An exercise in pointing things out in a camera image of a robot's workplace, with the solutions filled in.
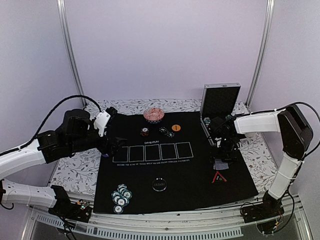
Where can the left poker chip row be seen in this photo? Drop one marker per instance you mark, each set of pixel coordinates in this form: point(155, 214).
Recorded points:
point(207, 120)

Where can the poker chip row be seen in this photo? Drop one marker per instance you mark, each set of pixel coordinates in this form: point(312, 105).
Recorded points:
point(228, 117)
point(207, 120)

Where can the aluminium frame post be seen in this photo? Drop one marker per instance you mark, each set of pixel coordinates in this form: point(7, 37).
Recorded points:
point(262, 50)
point(61, 7)

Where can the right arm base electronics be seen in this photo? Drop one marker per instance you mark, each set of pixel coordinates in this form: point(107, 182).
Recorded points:
point(270, 217)

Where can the blue white poker chip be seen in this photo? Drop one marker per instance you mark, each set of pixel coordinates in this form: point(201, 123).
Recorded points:
point(118, 209)

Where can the aluminium poker chip case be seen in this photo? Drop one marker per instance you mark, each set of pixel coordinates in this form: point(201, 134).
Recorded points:
point(218, 101)

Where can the clear dealer button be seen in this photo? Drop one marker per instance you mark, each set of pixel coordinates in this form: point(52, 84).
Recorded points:
point(159, 184)

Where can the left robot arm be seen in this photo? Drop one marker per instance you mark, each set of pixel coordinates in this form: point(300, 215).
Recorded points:
point(77, 133)

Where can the red poker chip stack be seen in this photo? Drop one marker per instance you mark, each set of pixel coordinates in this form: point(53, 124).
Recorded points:
point(144, 132)

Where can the red black triangle card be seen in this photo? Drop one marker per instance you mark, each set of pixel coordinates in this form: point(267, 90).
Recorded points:
point(218, 178)

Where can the right poker chip row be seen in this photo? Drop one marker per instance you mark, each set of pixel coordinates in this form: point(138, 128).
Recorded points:
point(228, 117)

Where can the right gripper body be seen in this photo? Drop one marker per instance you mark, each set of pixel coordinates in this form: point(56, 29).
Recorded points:
point(227, 150)

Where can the patterned small bowl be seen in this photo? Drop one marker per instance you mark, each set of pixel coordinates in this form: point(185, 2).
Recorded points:
point(153, 115)

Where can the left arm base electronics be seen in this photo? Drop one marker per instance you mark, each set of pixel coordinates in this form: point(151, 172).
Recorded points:
point(67, 210)

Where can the orange big blind button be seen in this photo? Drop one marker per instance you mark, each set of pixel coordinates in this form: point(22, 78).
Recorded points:
point(176, 127)

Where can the blue green chip stack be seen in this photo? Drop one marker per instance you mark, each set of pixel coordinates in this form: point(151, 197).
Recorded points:
point(122, 195)

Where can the black poker chip stack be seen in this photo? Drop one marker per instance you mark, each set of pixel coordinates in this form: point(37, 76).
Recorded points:
point(170, 134)

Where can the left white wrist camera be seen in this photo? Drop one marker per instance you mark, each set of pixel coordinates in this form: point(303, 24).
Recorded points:
point(102, 119)

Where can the right aluminium frame post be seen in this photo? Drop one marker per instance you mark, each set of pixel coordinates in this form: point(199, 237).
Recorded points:
point(262, 50)

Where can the black poker mat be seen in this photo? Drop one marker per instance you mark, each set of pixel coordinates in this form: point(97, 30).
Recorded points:
point(184, 161)

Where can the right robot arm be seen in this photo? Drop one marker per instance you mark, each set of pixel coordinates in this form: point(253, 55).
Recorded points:
point(288, 135)

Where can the left aluminium frame post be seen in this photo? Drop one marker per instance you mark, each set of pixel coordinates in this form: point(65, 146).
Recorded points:
point(61, 7)

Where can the blue playing card deck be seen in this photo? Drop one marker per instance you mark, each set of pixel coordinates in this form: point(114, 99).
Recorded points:
point(220, 165)

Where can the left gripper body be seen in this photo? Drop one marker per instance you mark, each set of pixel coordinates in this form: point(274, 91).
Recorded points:
point(104, 148)

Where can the front aluminium rail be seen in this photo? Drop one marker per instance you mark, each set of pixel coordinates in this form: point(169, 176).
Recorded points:
point(223, 222)

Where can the black 100 poker chip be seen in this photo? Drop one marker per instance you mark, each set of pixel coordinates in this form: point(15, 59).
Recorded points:
point(163, 130)

